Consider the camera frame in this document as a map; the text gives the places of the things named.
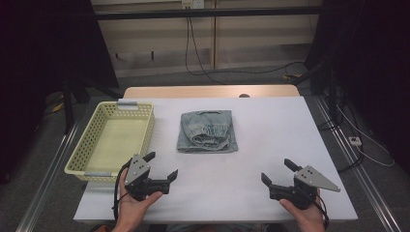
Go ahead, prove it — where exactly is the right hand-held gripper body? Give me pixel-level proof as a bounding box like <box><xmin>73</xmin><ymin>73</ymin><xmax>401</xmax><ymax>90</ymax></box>
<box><xmin>268</xmin><ymin>164</ymin><xmax>341</xmax><ymax>211</ymax></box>

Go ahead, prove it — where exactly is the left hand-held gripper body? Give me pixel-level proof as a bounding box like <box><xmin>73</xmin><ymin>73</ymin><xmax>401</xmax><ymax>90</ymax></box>
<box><xmin>124</xmin><ymin>154</ymin><xmax>171</xmax><ymax>203</ymax></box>

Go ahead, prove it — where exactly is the pale yellow perforated plastic basket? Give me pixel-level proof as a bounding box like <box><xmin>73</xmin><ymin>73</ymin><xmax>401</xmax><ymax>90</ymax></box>
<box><xmin>64</xmin><ymin>101</ymin><xmax>156</xmax><ymax>183</ymax></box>

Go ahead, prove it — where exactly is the person's right hand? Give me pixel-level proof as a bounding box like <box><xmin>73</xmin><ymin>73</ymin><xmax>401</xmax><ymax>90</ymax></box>
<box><xmin>278</xmin><ymin>188</ymin><xmax>329</xmax><ymax>232</ymax></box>

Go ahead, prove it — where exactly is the person's left hand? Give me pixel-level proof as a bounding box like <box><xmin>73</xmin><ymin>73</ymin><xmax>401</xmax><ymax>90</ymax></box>
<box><xmin>111</xmin><ymin>169</ymin><xmax>164</xmax><ymax>232</ymax></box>

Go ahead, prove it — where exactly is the white table cover sheet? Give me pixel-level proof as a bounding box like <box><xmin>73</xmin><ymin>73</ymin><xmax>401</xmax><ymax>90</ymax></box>
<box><xmin>73</xmin><ymin>96</ymin><xmax>359</xmax><ymax>224</ymax></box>

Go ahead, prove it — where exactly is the wooden table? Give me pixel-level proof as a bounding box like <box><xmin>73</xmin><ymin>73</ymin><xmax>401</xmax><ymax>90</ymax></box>
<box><xmin>123</xmin><ymin>84</ymin><xmax>301</xmax><ymax>100</ymax></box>

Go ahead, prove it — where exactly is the black tripod stand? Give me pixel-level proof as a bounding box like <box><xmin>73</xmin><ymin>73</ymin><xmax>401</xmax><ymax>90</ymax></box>
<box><xmin>60</xmin><ymin>72</ymin><xmax>124</xmax><ymax>135</ymax></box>

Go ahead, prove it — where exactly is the black curtain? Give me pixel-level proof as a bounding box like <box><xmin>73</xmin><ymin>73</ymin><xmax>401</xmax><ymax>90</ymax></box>
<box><xmin>0</xmin><ymin>0</ymin><xmax>120</xmax><ymax>186</ymax></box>
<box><xmin>303</xmin><ymin>0</ymin><xmax>410</xmax><ymax>167</ymax></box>

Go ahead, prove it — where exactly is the black horizontal metal bar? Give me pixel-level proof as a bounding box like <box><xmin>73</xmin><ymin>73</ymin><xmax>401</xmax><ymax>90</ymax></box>
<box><xmin>94</xmin><ymin>5</ymin><xmax>323</xmax><ymax>21</ymax></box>

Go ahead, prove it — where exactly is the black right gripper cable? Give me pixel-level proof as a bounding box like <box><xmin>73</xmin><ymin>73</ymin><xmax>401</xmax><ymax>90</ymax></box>
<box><xmin>313</xmin><ymin>198</ymin><xmax>331</xmax><ymax>230</ymax></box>

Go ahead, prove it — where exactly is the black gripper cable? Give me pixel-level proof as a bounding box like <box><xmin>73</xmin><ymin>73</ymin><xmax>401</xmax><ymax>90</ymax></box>
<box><xmin>111</xmin><ymin>161</ymin><xmax>132</xmax><ymax>222</ymax></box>
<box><xmin>313</xmin><ymin>198</ymin><xmax>331</xmax><ymax>230</ymax></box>

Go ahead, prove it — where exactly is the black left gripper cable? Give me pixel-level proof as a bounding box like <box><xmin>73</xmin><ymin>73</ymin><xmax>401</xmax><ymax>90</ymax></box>
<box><xmin>111</xmin><ymin>161</ymin><xmax>132</xmax><ymax>222</ymax></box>

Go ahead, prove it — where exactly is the black floor cable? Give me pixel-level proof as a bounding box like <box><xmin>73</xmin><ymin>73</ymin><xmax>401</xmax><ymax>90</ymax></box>
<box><xmin>337</xmin><ymin>144</ymin><xmax>366</xmax><ymax>174</ymax></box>

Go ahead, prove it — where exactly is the aluminium floor rail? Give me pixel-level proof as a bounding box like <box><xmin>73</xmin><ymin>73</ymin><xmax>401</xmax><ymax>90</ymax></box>
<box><xmin>15</xmin><ymin>117</ymin><xmax>83</xmax><ymax>232</ymax></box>
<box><xmin>312</xmin><ymin>95</ymin><xmax>403</xmax><ymax>232</ymax></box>

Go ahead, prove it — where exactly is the white floor cable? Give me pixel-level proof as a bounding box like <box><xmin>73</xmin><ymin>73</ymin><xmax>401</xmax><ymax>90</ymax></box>
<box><xmin>335</xmin><ymin>103</ymin><xmax>396</xmax><ymax>168</ymax></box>

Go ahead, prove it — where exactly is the long black hanging cable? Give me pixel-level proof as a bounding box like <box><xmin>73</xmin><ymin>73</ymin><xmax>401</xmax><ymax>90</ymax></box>
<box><xmin>185</xmin><ymin>16</ymin><xmax>307</xmax><ymax>77</ymax></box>

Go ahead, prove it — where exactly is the short black hanging cable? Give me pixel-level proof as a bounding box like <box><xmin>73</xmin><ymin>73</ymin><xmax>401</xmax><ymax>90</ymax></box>
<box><xmin>189</xmin><ymin>17</ymin><xmax>226</xmax><ymax>86</ymax></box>

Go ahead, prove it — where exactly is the white wall outlet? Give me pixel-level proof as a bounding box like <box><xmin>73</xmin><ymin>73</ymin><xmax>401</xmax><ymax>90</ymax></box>
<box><xmin>181</xmin><ymin>0</ymin><xmax>206</xmax><ymax>10</ymax></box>

